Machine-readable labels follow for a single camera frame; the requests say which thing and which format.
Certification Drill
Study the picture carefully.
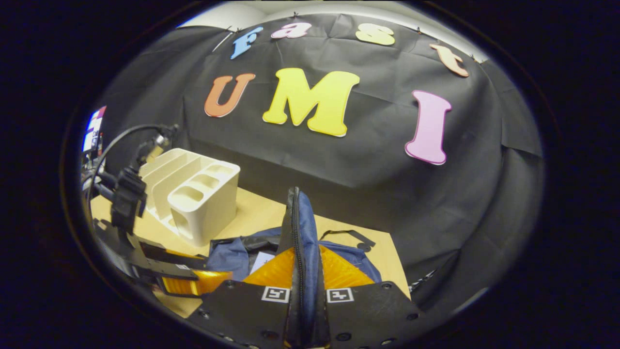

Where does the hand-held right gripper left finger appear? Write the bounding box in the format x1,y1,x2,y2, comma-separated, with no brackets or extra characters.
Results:
186,246,296,349

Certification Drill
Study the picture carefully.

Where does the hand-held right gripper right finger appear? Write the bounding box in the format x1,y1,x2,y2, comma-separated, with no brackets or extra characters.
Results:
317,245,422,349

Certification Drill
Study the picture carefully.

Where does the grey-purple book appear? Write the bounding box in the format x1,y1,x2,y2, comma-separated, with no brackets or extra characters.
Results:
249,251,277,275

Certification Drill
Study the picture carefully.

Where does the white plastic bookshelf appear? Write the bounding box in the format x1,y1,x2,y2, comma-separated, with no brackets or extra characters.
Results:
138,147,241,248

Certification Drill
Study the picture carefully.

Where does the blue schoolbag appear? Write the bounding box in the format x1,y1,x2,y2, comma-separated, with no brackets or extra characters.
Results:
206,187,383,349

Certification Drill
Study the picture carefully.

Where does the computer monitor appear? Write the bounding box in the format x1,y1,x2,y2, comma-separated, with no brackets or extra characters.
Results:
82,106,108,154

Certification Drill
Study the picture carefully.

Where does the black backdrop cloth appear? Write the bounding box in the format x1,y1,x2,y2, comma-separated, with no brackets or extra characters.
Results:
94,14,545,311

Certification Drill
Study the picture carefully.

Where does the black cable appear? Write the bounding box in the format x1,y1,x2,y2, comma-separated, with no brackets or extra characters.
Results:
90,124,179,194

